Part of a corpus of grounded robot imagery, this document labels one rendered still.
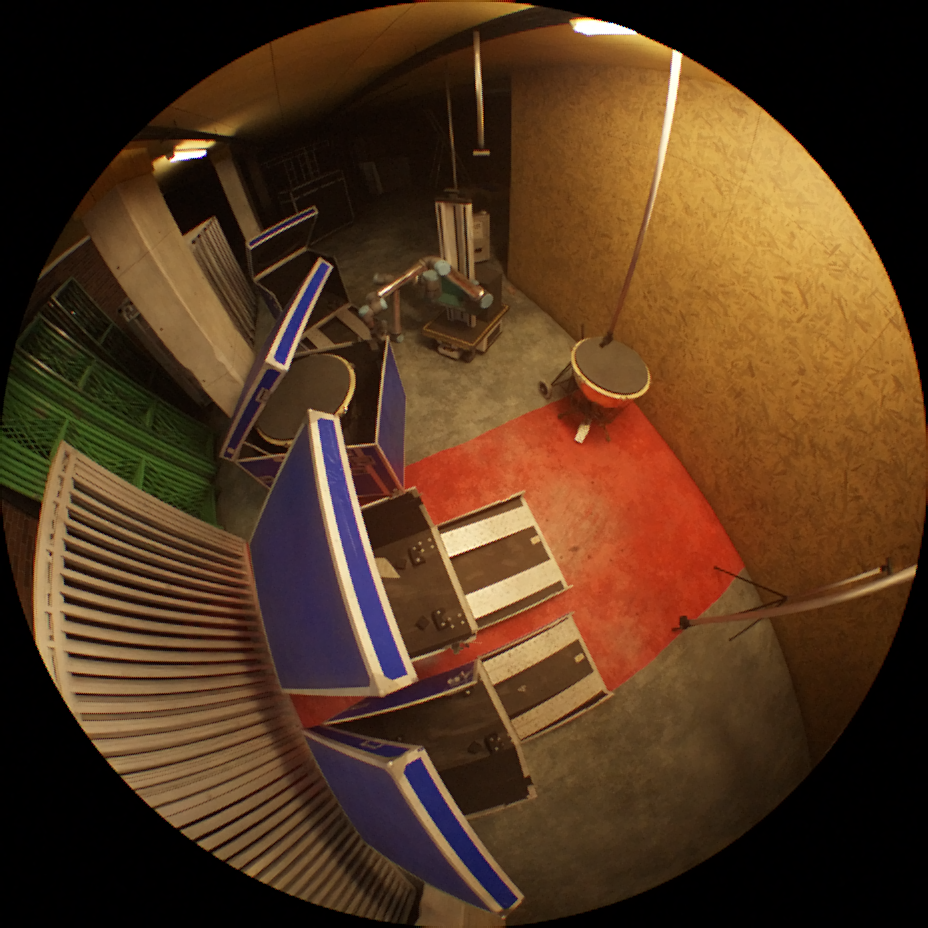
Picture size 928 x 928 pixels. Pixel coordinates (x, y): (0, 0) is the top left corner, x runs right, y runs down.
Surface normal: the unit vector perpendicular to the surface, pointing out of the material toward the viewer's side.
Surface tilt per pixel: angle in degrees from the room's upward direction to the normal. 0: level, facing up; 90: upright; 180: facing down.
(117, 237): 90
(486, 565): 2
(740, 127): 90
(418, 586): 0
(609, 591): 0
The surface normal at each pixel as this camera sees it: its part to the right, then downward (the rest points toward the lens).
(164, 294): 0.44, 0.79
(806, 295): -0.90, 0.41
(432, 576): -0.05, -0.46
